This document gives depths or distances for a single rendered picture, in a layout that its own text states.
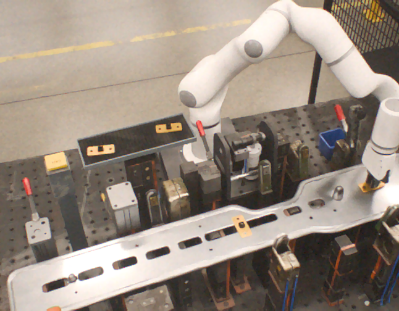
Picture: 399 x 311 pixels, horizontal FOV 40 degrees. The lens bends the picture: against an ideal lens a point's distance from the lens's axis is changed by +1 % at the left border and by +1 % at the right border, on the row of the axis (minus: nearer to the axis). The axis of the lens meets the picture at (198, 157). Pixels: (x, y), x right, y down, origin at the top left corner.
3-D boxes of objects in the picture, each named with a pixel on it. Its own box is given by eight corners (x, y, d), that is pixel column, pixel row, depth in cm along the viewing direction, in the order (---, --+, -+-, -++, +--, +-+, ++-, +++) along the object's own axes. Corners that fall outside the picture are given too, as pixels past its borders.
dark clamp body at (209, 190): (202, 258, 198) (200, 187, 171) (189, 231, 206) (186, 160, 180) (229, 249, 200) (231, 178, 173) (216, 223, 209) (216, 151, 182)
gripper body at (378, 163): (364, 136, 169) (357, 161, 177) (383, 157, 163) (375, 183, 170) (385, 130, 171) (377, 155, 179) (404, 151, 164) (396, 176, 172)
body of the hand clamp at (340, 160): (329, 217, 210) (344, 152, 185) (320, 205, 214) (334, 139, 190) (343, 213, 211) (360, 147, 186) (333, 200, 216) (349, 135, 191)
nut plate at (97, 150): (87, 156, 170) (86, 153, 169) (87, 147, 173) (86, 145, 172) (114, 153, 171) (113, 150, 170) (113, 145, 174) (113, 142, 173)
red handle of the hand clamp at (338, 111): (348, 149, 184) (332, 105, 187) (345, 150, 186) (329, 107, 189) (359, 145, 185) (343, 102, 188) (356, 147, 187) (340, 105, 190)
